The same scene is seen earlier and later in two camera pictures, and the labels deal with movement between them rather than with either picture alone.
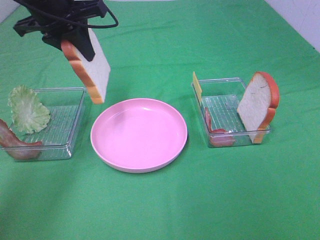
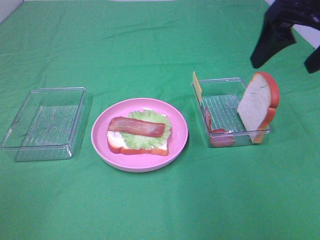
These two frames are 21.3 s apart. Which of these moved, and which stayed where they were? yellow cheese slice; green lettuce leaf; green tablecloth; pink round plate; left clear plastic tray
Moved: green lettuce leaf
Stayed: green tablecloth; pink round plate; yellow cheese slice; left clear plastic tray
